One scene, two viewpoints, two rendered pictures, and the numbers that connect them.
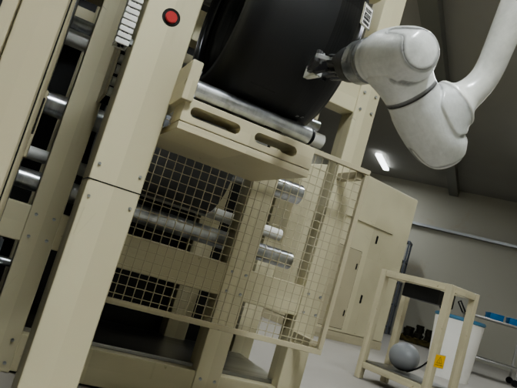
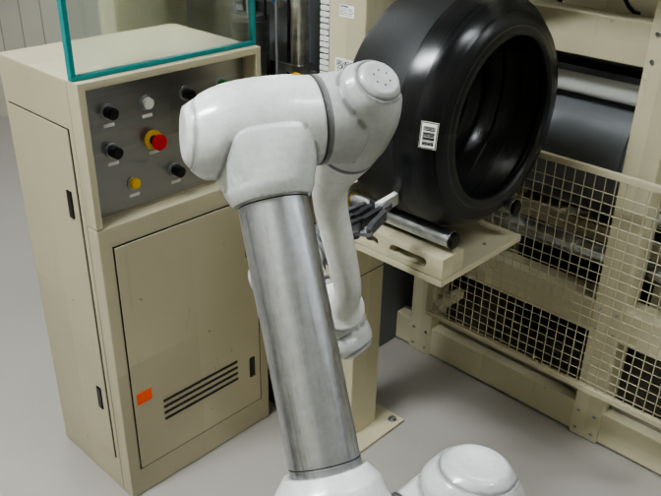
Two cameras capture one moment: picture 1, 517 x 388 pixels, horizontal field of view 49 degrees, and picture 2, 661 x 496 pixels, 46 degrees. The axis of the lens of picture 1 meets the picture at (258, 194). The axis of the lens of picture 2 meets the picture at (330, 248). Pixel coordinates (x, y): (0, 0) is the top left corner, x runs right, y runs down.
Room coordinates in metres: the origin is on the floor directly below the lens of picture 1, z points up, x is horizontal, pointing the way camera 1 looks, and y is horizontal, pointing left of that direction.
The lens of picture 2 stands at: (0.48, -1.52, 1.77)
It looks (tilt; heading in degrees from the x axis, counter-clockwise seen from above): 28 degrees down; 66
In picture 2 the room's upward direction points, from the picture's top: 1 degrees clockwise
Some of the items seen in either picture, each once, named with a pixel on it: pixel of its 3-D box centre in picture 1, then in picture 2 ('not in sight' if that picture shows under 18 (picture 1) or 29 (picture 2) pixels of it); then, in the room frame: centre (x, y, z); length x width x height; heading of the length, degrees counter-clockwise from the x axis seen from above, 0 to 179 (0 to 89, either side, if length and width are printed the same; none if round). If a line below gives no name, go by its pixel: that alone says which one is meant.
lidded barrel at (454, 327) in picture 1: (453, 346); not in sight; (6.29, -2.54, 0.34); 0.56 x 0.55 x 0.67; 156
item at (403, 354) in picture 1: (415, 336); not in sight; (4.03, -1.35, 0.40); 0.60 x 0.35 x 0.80; 37
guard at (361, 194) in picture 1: (236, 225); (556, 272); (1.91, 0.04, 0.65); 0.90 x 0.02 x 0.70; 112
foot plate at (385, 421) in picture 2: not in sight; (348, 418); (1.40, 0.36, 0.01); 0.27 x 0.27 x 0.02; 22
